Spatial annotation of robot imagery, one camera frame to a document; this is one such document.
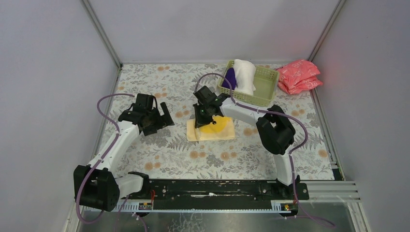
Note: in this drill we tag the green perforated plastic basket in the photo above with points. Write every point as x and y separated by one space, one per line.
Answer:
265 81

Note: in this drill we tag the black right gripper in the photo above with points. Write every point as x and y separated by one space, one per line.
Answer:
203 114

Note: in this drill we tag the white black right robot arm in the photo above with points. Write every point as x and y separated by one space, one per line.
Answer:
274 128

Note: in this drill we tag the purple microfibre towel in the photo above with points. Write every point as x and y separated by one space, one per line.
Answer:
230 79

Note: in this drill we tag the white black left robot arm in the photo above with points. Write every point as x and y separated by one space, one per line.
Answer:
97 184

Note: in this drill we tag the yellow duck towel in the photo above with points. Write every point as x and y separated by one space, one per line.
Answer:
222 130

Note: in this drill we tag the white towel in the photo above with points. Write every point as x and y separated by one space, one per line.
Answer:
244 74

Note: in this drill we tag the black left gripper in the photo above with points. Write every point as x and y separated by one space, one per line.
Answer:
157 120

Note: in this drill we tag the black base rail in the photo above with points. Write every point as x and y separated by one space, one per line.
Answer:
205 194

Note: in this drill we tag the pink patterned plastic package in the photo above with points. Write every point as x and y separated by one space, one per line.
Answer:
298 76

